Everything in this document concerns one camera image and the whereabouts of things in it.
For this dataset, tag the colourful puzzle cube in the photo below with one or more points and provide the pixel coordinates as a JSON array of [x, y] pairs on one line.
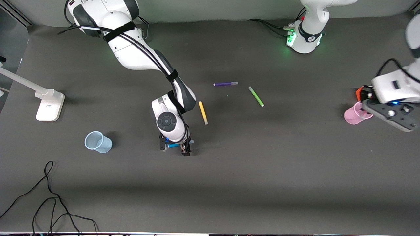
[[358, 94]]

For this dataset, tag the blue marker pen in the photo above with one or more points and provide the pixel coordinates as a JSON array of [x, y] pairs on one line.
[[174, 145]]

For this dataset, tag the translucent blue plastic cup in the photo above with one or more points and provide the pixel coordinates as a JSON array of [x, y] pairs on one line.
[[97, 143]]

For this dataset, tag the translucent pink plastic cup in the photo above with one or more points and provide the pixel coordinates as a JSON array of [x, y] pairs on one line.
[[351, 117]]

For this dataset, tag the purple marker pen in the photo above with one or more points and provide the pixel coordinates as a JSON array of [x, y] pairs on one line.
[[224, 84]]

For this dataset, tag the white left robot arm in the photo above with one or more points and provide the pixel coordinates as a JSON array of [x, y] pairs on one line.
[[308, 37]]

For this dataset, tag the aluminium frame rail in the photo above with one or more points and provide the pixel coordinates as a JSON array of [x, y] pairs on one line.
[[16, 14]]

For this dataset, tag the white stand with pole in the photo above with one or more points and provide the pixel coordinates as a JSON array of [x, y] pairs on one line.
[[49, 106]]

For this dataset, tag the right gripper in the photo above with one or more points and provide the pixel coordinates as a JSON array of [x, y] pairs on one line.
[[186, 146]]

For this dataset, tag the yellow marker pen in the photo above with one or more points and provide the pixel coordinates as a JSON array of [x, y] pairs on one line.
[[203, 112]]

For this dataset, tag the green marker pen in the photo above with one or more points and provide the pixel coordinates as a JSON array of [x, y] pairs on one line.
[[256, 96]]

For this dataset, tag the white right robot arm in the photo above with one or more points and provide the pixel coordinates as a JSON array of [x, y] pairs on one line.
[[131, 49]]

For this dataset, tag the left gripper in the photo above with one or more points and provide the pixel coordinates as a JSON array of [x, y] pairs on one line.
[[365, 94]]

